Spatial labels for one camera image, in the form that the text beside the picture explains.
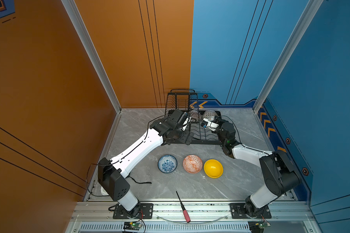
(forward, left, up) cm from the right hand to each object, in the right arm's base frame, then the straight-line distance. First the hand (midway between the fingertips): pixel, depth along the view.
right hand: (217, 114), depth 88 cm
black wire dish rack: (+16, +17, -2) cm, 24 cm away
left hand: (-14, +20, +1) cm, 25 cm away
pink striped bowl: (+16, +11, -18) cm, 27 cm away
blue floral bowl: (-22, +31, -20) cm, 44 cm away
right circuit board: (-54, -15, -24) cm, 61 cm away
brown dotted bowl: (+17, 0, -18) cm, 24 cm away
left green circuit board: (-53, +47, -23) cm, 74 cm away
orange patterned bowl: (-22, +16, -21) cm, 34 cm away
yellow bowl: (-25, +3, -21) cm, 33 cm away
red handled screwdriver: (-47, +21, -22) cm, 56 cm away
